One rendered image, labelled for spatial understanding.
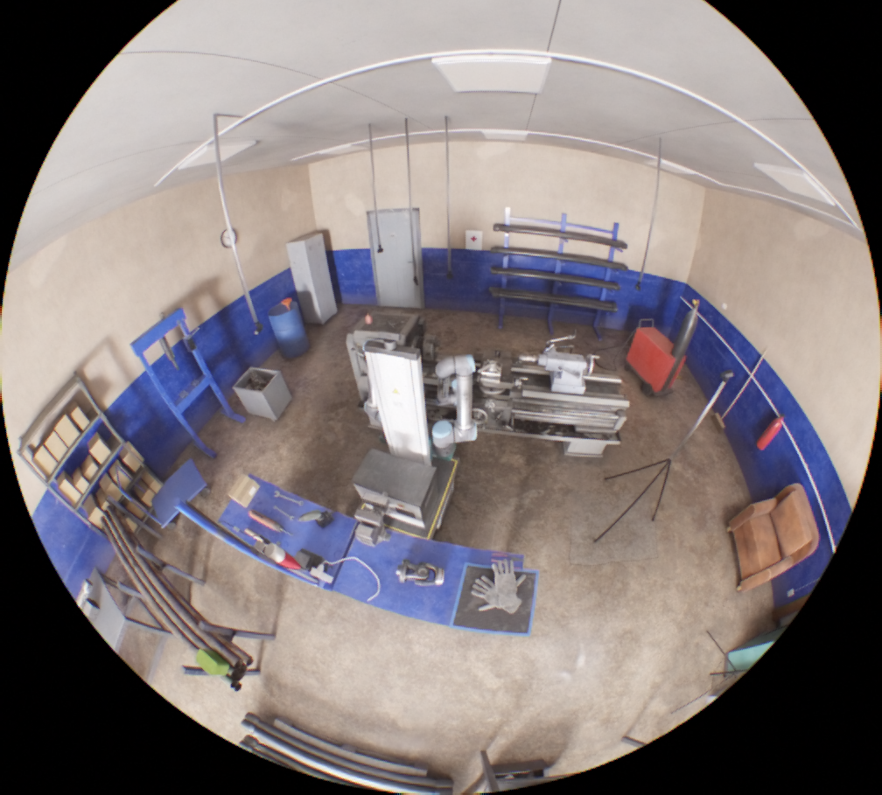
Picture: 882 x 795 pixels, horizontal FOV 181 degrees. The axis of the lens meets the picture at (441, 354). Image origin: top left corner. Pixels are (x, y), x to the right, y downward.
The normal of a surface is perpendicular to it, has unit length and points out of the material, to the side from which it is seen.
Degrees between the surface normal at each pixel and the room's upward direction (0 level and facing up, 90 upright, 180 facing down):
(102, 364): 90
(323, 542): 0
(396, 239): 90
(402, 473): 0
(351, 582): 0
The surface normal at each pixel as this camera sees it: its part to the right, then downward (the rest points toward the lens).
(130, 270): 0.97, 0.11
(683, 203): -0.23, 0.57
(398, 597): -0.03, -0.82
